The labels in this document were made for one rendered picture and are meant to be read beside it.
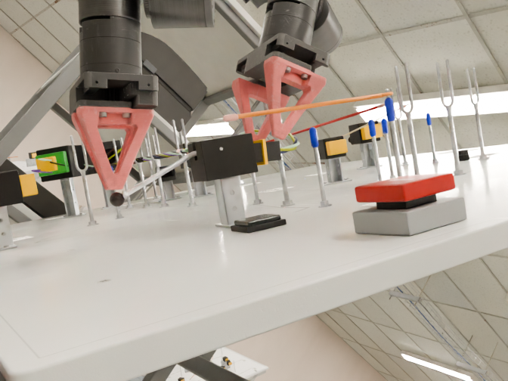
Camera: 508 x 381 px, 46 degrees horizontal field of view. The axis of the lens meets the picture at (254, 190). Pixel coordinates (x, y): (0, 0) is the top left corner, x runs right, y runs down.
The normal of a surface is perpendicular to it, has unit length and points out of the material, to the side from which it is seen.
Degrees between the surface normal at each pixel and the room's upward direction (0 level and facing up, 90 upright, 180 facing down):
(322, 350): 90
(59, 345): 49
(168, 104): 90
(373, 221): 139
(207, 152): 94
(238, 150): 94
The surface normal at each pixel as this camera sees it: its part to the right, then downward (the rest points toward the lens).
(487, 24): -0.53, 0.78
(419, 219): 0.50, -0.03
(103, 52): 0.03, -0.01
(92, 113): 0.39, 0.34
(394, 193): -0.85, 0.18
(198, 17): 0.02, 0.82
